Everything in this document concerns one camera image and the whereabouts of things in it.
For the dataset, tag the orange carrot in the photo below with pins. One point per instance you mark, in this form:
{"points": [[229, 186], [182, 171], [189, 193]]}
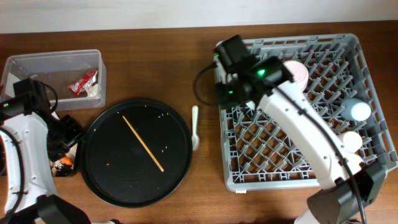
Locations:
{"points": [[67, 161]]}

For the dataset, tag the white plastic fork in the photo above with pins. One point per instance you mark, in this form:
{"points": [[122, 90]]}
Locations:
{"points": [[195, 137]]}

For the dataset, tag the round black tray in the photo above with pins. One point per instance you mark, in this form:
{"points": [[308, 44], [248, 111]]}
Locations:
{"points": [[117, 168]]}

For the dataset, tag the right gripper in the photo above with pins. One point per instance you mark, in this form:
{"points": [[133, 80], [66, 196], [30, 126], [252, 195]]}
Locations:
{"points": [[223, 100]]}

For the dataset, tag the white tissue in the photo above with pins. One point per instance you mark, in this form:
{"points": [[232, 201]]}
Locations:
{"points": [[92, 90]]}

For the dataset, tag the wooden chopstick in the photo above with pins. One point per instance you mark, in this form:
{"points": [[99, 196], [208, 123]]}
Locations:
{"points": [[143, 144]]}

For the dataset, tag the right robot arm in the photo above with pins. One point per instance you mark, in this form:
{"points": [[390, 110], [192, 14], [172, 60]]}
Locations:
{"points": [[348, 184]]}

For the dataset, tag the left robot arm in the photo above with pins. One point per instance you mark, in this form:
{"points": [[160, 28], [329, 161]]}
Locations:
{"points": [[32, 138]]}

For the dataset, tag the clear plastic bin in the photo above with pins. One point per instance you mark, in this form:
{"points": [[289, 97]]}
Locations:
{"points": [[59, 70]]}

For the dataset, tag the red snack wrapper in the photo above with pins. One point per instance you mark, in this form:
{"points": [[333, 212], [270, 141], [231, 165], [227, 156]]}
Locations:
{"points": [[82, 84]]}

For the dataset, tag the pink bowl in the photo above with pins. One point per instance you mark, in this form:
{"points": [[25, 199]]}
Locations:
{"points": [[299, 72]]}

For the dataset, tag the blue cup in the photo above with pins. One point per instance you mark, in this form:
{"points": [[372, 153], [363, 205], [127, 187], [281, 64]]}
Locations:
{"points": [[355, 110]]}

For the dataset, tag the grey dishwasher rack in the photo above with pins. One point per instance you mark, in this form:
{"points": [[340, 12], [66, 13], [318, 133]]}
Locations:
{"points": [[258, 155]]}

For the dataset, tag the small white cup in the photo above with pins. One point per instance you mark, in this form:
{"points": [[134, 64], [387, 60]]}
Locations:
{"points": [[351, 140]]}

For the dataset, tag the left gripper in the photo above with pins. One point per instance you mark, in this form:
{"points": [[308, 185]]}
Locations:
{"points": [[77, 133]]}

